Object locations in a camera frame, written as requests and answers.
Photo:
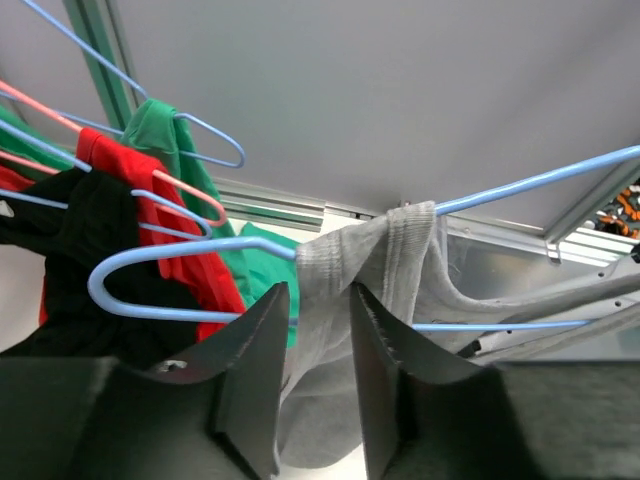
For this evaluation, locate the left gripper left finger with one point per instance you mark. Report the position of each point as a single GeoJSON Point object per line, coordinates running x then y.
{"type": "Point", "coordinates": [208, 413]}

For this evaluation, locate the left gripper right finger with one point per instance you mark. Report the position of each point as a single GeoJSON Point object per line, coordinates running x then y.
{"type": "Point", "coordinates": [427, 413]}

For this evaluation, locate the blue hanger with grey top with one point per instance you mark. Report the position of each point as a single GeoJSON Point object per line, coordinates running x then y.
{"type": "Point", "coordinates": [208, 279]}

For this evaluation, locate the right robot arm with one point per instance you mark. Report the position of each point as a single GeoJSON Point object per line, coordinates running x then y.
{"type": "Point", "coordinates": [571, 313]}

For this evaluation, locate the red tank top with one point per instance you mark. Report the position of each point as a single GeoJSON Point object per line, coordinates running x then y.
{"type": "Point", "coordinates": [61, 293]}

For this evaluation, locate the green tank top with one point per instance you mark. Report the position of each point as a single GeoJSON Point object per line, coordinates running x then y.
{"type": "Point", "coordinates": [253, 270]}

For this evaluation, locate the blue hanger with red top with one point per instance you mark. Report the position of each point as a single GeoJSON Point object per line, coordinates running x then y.
{"type": "Point", "coordinates": [44, 146]}

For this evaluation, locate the pink hanger with green top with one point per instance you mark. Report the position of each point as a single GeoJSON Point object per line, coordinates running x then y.
{"type": "Point", "coordinates": [144, 170]}

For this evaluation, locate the empty blue wire hanger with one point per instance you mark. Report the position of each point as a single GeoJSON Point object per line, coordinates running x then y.
{"type": "Point", "coordinates": [138, 119]}

